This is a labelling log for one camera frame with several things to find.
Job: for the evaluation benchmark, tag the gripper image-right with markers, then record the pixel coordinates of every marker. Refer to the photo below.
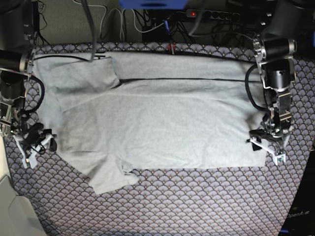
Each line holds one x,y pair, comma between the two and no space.
277,127

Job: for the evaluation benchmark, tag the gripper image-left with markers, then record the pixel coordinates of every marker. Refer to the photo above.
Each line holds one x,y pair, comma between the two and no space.
18,126

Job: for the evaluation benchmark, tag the light grey T-shirt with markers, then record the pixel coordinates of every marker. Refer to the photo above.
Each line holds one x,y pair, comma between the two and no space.
132,111

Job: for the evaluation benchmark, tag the patterned fan-print tablecloth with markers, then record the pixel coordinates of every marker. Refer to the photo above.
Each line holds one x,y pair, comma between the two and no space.
236,201

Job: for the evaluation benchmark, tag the beige plastic bin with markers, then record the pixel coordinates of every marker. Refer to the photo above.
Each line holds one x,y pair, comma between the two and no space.
17,216

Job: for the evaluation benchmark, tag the red black table clamp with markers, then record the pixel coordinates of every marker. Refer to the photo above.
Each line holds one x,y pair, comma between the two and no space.
171,49

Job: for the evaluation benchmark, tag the blue box overhead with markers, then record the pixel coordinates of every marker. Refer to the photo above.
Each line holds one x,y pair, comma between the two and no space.
153,4

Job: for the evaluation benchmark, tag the black power strip red switch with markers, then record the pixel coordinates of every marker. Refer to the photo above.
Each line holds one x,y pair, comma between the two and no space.
214,15

